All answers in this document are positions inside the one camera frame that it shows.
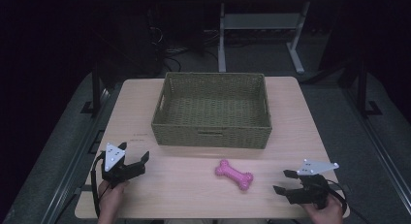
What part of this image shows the aluminium rail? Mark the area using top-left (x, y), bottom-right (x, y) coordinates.
top-left (40, 86), bottom-right (112, 224)
top-left (342, 86), bottom-right (411, 217)

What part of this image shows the white metal desk frame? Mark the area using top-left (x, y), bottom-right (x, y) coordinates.
top-left (216, 0), bottom-right (311, 76)

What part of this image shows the person's left hand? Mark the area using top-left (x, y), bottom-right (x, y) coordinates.
top-left (97, 179), bottom-right (131, 220)

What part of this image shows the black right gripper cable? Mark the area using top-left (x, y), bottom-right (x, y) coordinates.
top-left (325, 178), bottom-right (373, 224)

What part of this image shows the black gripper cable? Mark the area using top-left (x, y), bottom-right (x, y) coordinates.
top-left (90, 151), bottom-right (109, 219)
top-left (325, 178), bottom-right (373, 224)

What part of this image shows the green woven basket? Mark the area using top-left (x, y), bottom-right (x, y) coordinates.
top-left (150, 71), bottom-right (273, 150)

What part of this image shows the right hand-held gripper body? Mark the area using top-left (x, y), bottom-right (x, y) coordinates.
top-left (286, 158), bottom-right (340, 210)

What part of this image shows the black metal stand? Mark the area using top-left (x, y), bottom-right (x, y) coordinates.
top-left (355, 53), bottom-right (383, 118)
top-left (79, 60), bottom-right (104, 115)

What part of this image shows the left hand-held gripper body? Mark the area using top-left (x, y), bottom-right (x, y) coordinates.
top-left (101, 142), bottom-right (146, 188)

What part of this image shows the pink bone toy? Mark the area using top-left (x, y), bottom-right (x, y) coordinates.
top-left (214, 158), bottom-right (255, 192)

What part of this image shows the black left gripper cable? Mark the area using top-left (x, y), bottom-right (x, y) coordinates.
top-left (90, 151), bottom-right (109, 219)

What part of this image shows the person's right hand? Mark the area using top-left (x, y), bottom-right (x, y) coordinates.
top-left (301, 194), bottom-right (345, 224)

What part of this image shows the bundle of floor cables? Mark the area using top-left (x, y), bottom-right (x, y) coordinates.
top-left (146, 9), bottom-right (221, 73)

